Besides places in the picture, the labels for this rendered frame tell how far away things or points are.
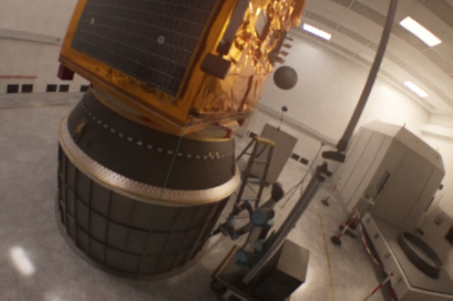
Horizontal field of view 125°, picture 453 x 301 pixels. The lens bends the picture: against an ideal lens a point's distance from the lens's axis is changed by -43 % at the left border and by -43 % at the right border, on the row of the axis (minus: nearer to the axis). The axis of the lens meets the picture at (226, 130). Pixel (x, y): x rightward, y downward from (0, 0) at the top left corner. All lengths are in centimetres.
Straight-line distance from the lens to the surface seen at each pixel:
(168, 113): 122
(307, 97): 928
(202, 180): 177
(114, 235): 203
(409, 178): 751
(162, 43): 125
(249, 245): 183
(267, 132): 532
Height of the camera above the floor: 216
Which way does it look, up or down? 14 degrees down
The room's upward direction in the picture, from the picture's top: 24 degrees clockwise
